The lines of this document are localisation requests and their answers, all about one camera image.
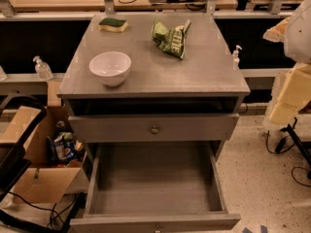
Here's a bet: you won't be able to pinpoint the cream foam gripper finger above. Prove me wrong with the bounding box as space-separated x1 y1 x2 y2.
263 17 290 43
268 63 311 125

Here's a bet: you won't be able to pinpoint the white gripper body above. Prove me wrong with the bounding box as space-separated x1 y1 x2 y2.
284 0 311 64

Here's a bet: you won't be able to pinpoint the green jalapeno chip bag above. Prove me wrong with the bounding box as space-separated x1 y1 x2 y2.
152 19 191 59

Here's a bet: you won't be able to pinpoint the closed grey top drawer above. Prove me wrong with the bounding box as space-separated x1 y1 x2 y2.
69 114 239 143

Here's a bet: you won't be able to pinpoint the grey wooden drawer cabinet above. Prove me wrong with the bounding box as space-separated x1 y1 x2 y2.
56 12 252 233

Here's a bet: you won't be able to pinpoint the open grey middle drawer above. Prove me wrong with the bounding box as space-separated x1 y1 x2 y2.
71 142 240 233

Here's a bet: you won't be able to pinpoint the small white pump bottle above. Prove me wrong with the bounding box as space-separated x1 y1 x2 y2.
232 45 242 69

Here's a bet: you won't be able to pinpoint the white ceramic bowl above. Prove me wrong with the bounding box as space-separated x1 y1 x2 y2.
88 51 131 86

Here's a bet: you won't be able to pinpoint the green and yellow sponge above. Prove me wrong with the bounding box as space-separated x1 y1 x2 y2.
98 17 128 32

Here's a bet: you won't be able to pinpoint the clear sanitizer pump bottle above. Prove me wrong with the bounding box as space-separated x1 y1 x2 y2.
33 55 53 81

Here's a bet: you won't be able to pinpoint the snack packages in box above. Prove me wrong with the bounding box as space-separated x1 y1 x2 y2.
47 132 85 165

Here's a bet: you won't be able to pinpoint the open cardboard box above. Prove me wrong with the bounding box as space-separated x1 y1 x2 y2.
13 81 89 203

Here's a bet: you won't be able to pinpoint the black stand with cables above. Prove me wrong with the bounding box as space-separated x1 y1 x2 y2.
265 118 311 187

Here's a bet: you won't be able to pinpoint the black floor cable left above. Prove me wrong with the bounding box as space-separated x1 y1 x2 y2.
6 191 79 231

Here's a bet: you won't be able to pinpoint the black chair frame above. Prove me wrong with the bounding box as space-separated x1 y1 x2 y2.
0 93 47 201

